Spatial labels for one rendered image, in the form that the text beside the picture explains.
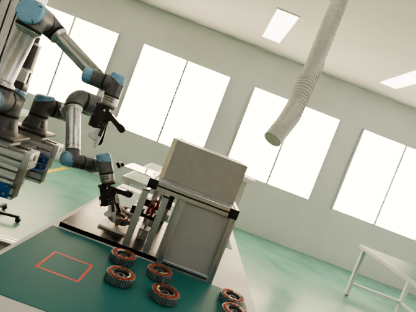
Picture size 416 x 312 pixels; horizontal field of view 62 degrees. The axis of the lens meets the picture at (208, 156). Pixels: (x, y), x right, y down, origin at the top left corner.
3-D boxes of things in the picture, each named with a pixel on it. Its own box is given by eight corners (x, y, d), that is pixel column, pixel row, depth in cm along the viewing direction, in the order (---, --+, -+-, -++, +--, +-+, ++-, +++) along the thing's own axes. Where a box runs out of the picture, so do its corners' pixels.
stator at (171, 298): (176, 295, 137) (179, 286, 137) (177, 311, 126) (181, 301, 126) (149, 287, 135) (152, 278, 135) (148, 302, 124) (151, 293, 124)
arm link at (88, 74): (86, 84, 169) (107, 92, 169) (78, 80, 158) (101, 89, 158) (91, 69, 169) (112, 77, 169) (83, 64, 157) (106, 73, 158)
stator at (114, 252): (138, 267, 149) (141, 259, 149) (116, 267, 141) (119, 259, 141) (126, 255, 157) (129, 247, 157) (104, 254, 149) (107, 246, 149)
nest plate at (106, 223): (97, 225, 174) (98, 223, 174) (106, 218, 189) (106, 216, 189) (125, 236, 174) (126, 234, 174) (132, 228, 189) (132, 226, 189)
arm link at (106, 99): (119, 100, 167) (118, 99, 159) (116, 109, 167) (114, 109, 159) (104, 94, 165) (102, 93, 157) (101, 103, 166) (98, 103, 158)
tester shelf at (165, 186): (146, 186, 159) (150, 177, 158) (164, 172, 227) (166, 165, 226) (236, 220, 160) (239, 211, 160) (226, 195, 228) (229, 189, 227)
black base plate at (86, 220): (58, 226, 161) (60, 221, 161) (99, 201, 225) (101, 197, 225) (153, 261, 162) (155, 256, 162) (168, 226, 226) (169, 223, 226)
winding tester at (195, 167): (158, 176, 169) (173, 137, 168) (168, 169, 213) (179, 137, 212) (233, 205, 170) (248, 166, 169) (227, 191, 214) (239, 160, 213)
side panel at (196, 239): (155, 263, 160) (179, 199, 159) (155, 261, 163) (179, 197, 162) (211, 284, 161) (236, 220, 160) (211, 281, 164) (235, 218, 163)
